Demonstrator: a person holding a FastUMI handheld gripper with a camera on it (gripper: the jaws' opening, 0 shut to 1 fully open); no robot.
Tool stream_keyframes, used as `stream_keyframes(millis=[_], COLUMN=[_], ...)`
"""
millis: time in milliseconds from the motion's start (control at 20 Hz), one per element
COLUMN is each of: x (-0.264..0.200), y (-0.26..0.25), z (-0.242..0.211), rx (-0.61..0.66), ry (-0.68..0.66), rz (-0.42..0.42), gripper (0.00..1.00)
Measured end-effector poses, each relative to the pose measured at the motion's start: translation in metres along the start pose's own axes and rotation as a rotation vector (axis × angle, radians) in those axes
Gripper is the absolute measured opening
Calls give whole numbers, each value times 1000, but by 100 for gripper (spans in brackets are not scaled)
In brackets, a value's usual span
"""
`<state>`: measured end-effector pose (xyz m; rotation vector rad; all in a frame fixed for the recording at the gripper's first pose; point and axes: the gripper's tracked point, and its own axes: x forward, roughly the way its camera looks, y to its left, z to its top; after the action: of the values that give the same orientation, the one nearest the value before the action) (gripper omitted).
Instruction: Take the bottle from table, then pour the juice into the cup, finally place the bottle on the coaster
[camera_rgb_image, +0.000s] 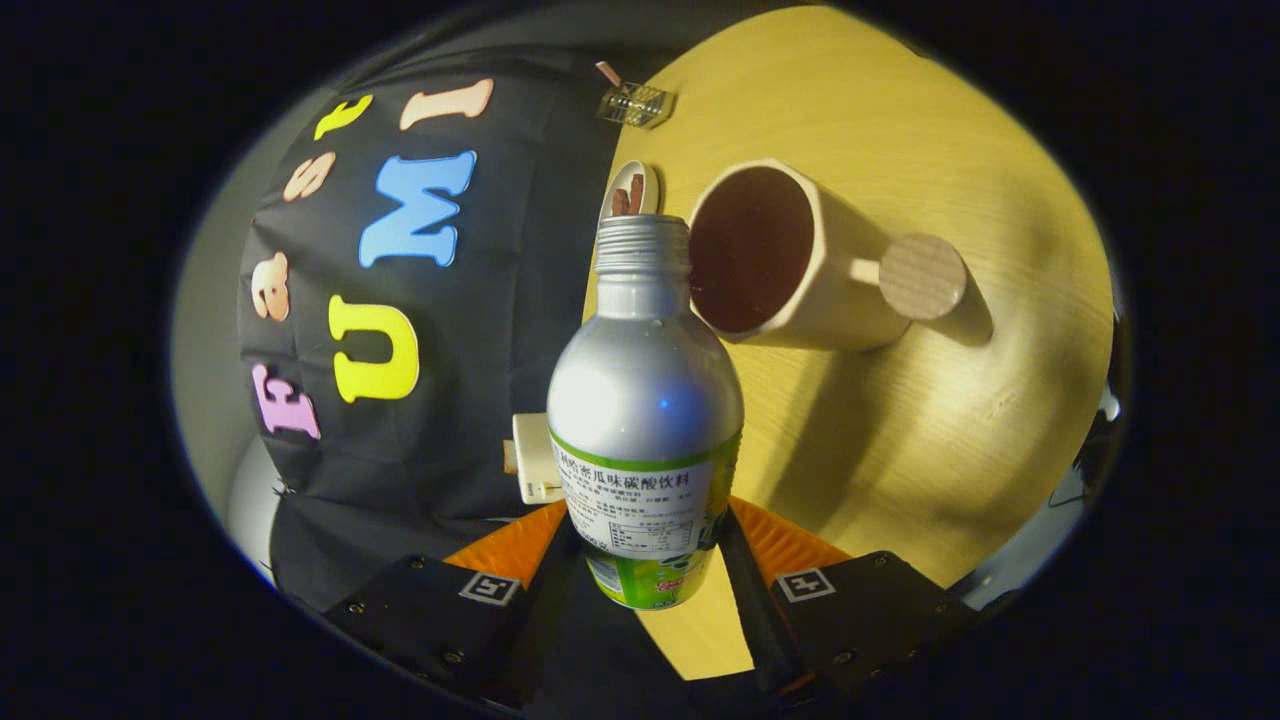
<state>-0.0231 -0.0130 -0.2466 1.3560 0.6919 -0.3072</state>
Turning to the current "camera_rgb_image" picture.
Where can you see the white toaster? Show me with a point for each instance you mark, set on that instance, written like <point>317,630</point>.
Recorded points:
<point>537,462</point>

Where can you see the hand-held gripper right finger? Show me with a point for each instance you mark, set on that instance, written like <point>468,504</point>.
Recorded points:
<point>760,630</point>

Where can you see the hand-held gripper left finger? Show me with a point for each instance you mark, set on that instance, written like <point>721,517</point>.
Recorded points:
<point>535,630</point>

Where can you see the pink straw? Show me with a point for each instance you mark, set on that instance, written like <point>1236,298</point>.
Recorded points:
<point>608,72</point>

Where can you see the silver green juice bottle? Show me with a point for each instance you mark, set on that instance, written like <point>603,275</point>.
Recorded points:
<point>645,400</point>

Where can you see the bread slice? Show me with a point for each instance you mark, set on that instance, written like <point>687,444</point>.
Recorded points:
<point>509,456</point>

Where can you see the wooden table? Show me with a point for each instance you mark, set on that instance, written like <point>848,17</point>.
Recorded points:
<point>950,420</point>

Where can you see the brown sausage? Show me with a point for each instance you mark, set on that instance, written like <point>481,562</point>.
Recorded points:
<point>620,202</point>
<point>636,193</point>

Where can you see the white oval plate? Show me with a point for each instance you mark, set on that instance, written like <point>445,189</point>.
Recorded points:
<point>651,188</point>

